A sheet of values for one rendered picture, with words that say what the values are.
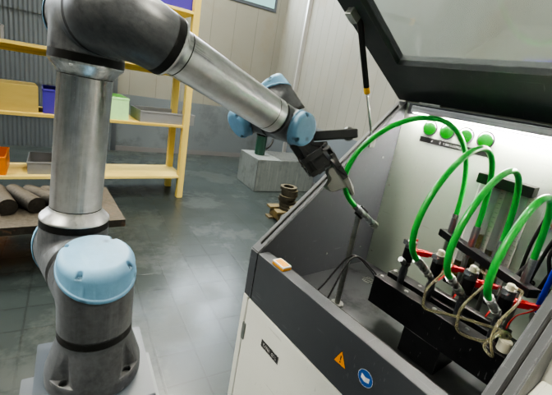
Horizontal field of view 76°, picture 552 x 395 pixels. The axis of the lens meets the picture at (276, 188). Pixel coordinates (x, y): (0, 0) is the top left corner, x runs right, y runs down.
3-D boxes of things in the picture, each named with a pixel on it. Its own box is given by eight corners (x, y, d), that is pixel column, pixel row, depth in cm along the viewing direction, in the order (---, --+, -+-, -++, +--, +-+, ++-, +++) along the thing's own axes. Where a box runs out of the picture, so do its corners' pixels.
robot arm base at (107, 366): (40, 416, 54) (39, 363, 51) (46, 347, 66) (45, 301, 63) (145, 388, 61) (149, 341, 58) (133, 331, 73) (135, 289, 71)
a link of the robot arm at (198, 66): (112, -63, 41) (328, 112, 77) (82, -50, 49) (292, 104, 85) (72, 29, 41) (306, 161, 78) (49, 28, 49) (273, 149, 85)
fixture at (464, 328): (361, 321, 102) (374, 274, 98) (383, 312, 108) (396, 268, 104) (481, 415, 77) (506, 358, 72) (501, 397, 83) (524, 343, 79)
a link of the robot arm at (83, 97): (43, 310, 60) (64, -47, 47) (25, 268, 70) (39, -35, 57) (117, 293, 69) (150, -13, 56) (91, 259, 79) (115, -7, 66)
